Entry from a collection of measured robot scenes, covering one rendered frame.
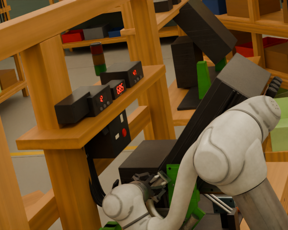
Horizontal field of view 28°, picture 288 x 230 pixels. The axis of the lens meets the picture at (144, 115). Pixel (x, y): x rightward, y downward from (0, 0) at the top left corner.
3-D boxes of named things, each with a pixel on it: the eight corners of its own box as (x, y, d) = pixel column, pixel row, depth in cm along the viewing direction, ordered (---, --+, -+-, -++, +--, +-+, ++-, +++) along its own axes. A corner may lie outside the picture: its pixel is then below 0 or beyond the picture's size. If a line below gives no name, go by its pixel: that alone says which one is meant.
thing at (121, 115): (132, 141, 232) (125, 106, 227) (116, 158, 217) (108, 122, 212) (105, 142, 237) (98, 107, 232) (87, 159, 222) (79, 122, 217)
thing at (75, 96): (94, 108, 210) (90, 91, 208) (75, 123, 197) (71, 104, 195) (77, 109, 213) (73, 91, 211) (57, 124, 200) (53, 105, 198)
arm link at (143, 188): (130, 177, 195) (137, 174, 201) (114, 196, 198) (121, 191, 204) (148, 197, 193) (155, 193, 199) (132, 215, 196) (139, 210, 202)
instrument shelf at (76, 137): (166, 72, 268) (165, 64, 267) (80, 149, 190) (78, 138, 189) (118, 75, 278) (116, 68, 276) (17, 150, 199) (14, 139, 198)
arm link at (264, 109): (220, 110, 165) (200, 128, 155) (267, 77, 154) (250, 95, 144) (247, 146, 165) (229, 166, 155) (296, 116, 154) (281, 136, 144)
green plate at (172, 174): (204, 212, 228) (200, 160, 226) (197, 218, 220) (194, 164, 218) (176, 211, 232) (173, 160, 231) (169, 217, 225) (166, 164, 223)
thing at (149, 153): (191, 206, 266) (180, 138, 256) (171, 241, 240) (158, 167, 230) (155, 205, 274) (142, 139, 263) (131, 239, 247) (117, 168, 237)
